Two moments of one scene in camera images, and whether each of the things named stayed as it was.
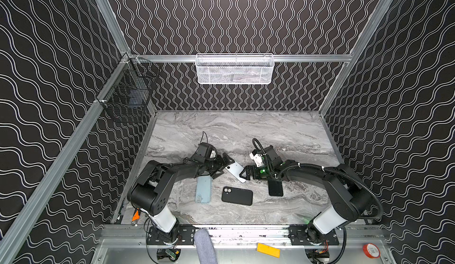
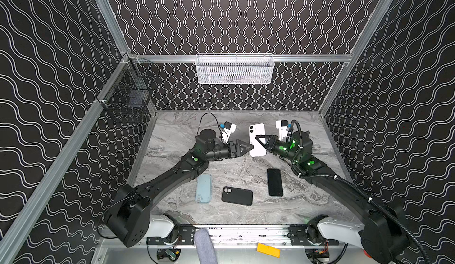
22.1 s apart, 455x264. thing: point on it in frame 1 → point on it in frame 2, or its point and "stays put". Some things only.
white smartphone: x=236 y=169 → x=255 y=130
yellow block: x=268 y=250 stays put
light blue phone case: x=203 y=189 stays put
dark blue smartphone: x=275 y=187 stays put
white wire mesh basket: x=234 y=68 stays put
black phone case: x=237 y=195 stays put
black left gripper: x=220 y=163 → x=231 y=149
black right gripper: x=254 y=170 → x=272 y=147
